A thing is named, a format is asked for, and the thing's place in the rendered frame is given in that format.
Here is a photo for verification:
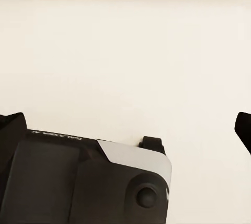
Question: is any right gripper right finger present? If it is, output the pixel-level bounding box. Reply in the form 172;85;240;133
234;112;251;154

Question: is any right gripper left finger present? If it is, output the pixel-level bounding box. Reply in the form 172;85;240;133
0;112;28;175

